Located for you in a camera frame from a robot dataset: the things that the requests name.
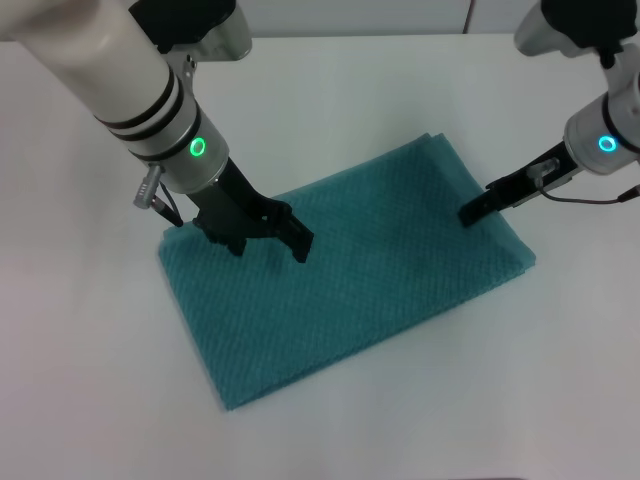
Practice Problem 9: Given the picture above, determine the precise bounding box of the left wrist camera housing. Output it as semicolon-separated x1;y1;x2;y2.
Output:
128;0;254;65

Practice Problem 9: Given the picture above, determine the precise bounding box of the silver plug with black cable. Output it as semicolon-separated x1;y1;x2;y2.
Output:
131;166;184;229

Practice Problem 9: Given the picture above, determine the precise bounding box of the clear plug with dark cable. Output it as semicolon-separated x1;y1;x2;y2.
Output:
528;158;640;206

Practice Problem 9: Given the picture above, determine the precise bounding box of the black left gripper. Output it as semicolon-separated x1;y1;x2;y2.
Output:
185;158;316;265

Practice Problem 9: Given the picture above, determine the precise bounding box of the teal waffle-weave towel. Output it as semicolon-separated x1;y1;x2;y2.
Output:
157;132;537;412

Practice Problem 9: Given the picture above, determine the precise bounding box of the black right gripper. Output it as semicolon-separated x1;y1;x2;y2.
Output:
458;142;582;229

